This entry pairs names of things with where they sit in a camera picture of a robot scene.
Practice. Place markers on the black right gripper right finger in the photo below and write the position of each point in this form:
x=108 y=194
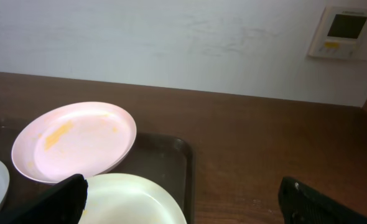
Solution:
x=301 y=204

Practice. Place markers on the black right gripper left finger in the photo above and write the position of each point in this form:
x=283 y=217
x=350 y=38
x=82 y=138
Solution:
x=63 y=203

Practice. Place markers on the cream plastic plate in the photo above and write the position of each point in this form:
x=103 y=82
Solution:
x=129 y=199

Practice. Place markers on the pink plastic plate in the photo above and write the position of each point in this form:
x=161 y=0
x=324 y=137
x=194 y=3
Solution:
x=87 y=138

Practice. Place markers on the white wall control panel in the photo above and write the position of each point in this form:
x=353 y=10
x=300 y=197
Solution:
x=341 y=34

